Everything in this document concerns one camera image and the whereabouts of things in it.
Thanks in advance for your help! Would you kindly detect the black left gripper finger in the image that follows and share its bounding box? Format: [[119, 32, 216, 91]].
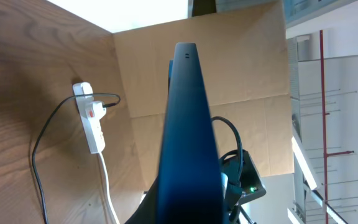
[[126, 179, 158, 224]]

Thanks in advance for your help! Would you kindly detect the white power strip cord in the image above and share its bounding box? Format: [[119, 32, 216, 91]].
[[97, 151, 121, 224]]

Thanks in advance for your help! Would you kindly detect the black USB charging cable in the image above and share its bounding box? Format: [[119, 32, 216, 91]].
[[31, 93, 121, 224]]

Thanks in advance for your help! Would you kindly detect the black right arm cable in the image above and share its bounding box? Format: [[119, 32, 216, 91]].
[[211, 116, 244, 187]]

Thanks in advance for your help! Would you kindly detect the brown cardboard sheet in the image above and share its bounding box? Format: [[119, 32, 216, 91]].
[[114, 1, 294, 186]]

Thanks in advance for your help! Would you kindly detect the white power strip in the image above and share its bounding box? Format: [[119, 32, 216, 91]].
[[73, 82, 106, 154]]

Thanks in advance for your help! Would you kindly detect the white USB charger plug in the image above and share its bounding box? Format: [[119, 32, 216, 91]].
[[85, 101, 107, 120]]

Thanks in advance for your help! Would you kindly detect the blue Galaxy smartphone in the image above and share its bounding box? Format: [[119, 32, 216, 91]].
[[156, 43, 224, 223]]

